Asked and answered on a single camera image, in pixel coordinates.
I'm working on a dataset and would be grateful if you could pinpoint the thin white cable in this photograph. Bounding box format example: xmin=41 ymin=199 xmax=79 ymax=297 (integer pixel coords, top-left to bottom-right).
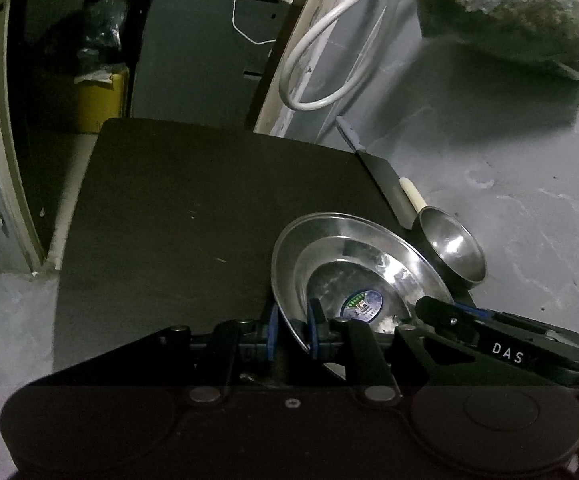
xmin=231 ymin=0 xmax=278 ymax=46

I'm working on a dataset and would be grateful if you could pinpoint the white hose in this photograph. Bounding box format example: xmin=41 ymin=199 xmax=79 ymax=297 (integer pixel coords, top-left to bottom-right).
xmin=278 ymin=0 xmax=416 ymax=111

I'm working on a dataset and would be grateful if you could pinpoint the cleaver with cream handle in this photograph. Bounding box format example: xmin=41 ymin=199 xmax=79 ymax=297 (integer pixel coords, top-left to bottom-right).
xmin=358 ymin=152 xmax=428 ymax=232

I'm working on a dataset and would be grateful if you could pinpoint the dark plastic bag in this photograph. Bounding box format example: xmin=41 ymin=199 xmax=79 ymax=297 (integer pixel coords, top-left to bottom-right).
xmin=76 ymin=0 xmax=124 ymax=67

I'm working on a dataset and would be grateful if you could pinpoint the black steel bowl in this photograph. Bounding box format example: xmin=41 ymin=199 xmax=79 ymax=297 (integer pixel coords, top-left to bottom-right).
xmin=411 ymin=206 xmax=488 ymax=291

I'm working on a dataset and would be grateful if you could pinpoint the black cabinet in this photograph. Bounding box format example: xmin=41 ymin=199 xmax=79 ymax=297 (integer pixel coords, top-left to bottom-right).
xmin=128 ymin=0 xmax=293 ymax=133

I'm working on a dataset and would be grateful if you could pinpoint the clear bag of greens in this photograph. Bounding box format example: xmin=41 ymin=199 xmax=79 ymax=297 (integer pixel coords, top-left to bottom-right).
xmin=413 ymin=0 xmax=579 ymax=90

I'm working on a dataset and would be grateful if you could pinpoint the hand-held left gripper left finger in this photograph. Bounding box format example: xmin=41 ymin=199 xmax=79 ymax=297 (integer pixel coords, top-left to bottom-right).
xmin=54 ymin=305 xmax=279 ymax=406

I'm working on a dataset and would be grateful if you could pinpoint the steel plate with oval sticker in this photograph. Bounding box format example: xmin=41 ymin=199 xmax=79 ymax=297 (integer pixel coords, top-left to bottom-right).
xmin=271 ymin=212 xmax=456 ymax=381

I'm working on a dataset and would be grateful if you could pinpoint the yellow bucket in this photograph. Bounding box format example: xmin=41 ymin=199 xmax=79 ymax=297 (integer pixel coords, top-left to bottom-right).
xmin=74 ymin=62 xmax=131 ymax=135

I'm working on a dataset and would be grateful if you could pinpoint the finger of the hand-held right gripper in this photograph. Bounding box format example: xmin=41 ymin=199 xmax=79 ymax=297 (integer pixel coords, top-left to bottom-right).
xmin=454 ymin=304 xmax=496 ymax=323
xmin=415 ymin=296 xmax=481 ymax=356

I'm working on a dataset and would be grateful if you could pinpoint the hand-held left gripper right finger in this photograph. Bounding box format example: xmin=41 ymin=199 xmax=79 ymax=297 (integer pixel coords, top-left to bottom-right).
xmin=307 ymin=299 xmax=475 ymax=405

